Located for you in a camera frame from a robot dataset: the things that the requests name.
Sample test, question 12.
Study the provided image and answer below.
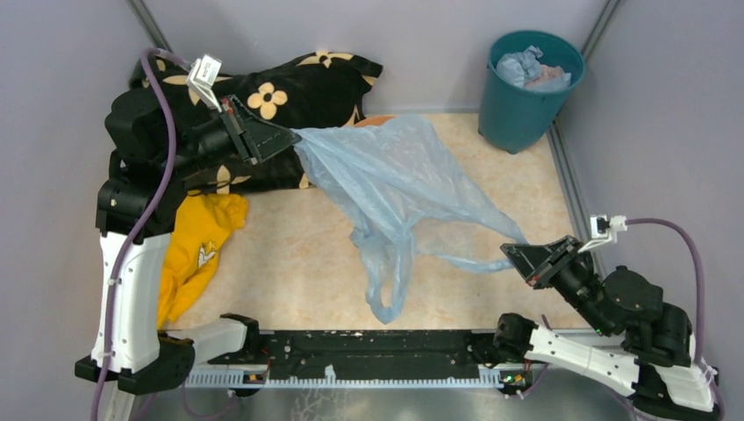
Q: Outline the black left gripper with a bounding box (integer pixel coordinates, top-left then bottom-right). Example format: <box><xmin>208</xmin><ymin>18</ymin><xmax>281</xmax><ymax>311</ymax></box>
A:
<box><xmin>158</xmin><ymin>92</ymin><xmax>301</xmax><ymax>180</ymax></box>

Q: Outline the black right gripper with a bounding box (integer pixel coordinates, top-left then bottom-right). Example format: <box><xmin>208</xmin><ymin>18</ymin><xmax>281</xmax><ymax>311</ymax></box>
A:
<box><xmin>499</xmin><ymin>233</ymin><xmax>612</xmax><ymax>336</ymax></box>

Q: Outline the orange plastic bin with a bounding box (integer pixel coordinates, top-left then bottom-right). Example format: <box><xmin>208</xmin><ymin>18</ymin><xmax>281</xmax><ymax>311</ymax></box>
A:
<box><xmin>354</xmin><ymin>115</ymin><xmax>394</xmax><ymax>128</ymax></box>

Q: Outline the light blue trash bag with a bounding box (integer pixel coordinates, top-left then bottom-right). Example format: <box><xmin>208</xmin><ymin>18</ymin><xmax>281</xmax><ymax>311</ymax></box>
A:
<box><xmin>294</xmin><ymin>115</ymin><xmax>526</xmax><ymax>324</ymax></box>

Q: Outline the teal plastic bin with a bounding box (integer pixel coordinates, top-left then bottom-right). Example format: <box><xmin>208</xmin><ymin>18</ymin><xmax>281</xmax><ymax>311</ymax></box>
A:
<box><xmin>477</xmin><ymin>30</ymin><xmax>586</xmax><ymax>154</ymax></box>

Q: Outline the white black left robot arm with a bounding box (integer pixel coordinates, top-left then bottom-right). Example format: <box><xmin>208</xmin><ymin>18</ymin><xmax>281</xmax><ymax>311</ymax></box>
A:
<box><xmin>74</xmin><ymin>89</ymin><xmax>299</xmax><ymax>396</ymax></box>

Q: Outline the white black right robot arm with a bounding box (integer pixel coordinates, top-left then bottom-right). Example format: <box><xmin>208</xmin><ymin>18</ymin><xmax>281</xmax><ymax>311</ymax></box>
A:
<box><xmin>493</xmin><ymin>236</ymin><xmax>722</xmax><ymax>420</ymax></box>

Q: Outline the crumpled blue bag in bin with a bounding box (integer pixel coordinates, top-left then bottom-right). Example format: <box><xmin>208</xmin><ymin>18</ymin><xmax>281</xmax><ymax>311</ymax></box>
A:
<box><xmin>496</xmin><ymin>46</ymin><xmax>572</xmax><ymax>93</ymax></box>

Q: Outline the black floral pillow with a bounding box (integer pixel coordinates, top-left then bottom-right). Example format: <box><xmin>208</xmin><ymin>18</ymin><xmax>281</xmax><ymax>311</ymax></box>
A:
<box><xmin>128</xmin><ymin>49</ymin><xmax>385</xmax><ymax>197</ymax></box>

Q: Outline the yellow cloth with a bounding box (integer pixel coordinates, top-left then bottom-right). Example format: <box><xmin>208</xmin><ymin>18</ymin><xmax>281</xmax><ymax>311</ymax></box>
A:
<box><xmin>156</xmin><ymin>194</ymin><xmax>249</xmax><ymax>329</ymax></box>

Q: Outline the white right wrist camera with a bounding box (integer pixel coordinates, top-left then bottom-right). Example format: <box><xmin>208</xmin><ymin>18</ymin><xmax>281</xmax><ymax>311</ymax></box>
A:
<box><xmin>578</xmin><ymin>215</ymin><xmax>627</xmax><ymax>253</ymax></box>

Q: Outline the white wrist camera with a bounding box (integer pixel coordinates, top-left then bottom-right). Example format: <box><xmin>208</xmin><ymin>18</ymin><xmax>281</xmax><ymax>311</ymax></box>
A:
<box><xmin>186</xmin><ymin>54</ymin><xmax>222</xmax><ymax>110</ymax></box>
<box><xmin>578</xmin><ymin>215</ymin><xmax>627</xmax><ymax>253</ymax></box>

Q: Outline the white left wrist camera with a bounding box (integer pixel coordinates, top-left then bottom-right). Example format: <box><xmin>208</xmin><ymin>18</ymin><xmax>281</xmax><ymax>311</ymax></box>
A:
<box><xmin>186</xmin><ymin>54</ymin><xmax>222</xmax><ymax>110</ymax></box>

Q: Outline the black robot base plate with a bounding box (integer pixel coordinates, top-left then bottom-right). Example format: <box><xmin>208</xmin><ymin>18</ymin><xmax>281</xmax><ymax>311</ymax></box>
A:
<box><xmin>208</xmin><ymin>330</ymin><xmax>537</xmax><ymax>381</ymax></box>

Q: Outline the aluminium frame rail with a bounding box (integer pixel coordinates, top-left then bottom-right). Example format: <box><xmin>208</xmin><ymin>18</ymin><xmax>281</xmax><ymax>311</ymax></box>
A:
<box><xmin>548</xmin><ymin>1</ymin><xmax>640</xmax><ymax>239</ymax></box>

